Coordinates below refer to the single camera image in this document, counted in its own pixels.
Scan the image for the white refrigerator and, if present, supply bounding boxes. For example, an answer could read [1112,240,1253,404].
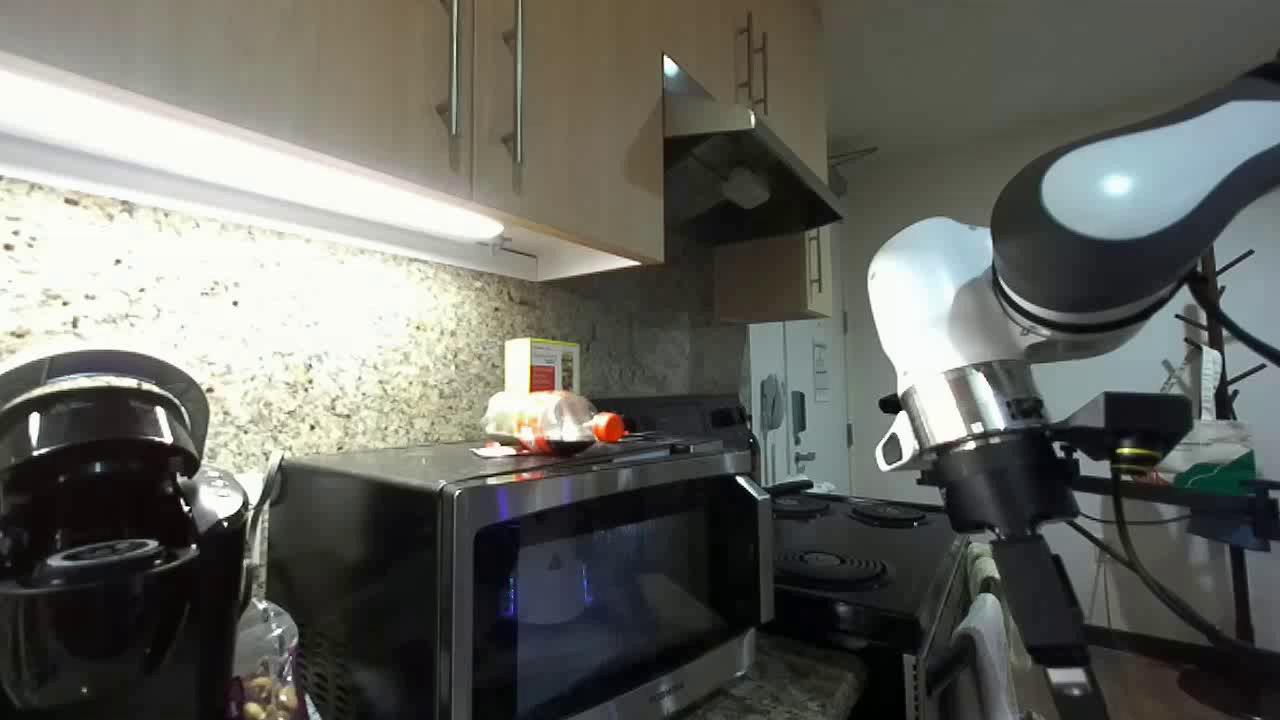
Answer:
[746,318,851,494]

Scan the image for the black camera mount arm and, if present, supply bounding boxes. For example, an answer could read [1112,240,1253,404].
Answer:
[1057,393,1280,552]

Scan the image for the stainless range hood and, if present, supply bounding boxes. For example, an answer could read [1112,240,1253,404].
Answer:
[660,55,841,245]

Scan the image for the under-cabinet light strip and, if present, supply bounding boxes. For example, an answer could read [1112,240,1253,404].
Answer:
[0,51,512,250]

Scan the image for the wooden mug tree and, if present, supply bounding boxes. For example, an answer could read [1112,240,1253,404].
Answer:
[1174,299,1241,420]

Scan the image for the wooden upper cabinets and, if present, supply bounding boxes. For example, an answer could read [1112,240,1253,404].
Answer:
[0,0,823,280]

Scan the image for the white and red box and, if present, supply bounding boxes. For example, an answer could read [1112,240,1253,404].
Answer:
[505,336,580,393]

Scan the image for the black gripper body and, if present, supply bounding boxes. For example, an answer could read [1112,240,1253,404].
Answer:
[929,441,1077,535]

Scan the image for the plastic snack bag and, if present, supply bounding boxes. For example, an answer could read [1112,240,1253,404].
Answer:
[231,599,307,720]

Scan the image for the black coffee maker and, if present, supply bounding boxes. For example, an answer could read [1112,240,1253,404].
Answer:
[0,348,246,720]

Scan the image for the green and white bag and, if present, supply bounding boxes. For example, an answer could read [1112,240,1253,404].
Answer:
[1155,420,1257,494]

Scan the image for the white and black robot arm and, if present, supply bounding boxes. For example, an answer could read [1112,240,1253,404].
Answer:
[868,58,1280,535]

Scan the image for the white towel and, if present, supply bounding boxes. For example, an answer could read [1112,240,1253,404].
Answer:
[952,590,1027,720]

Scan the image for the black stove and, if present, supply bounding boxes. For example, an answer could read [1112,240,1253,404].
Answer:
[770,489,955,720]

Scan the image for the stainless steel microwave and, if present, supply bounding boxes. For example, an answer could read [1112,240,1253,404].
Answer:
[267,441,770,720]

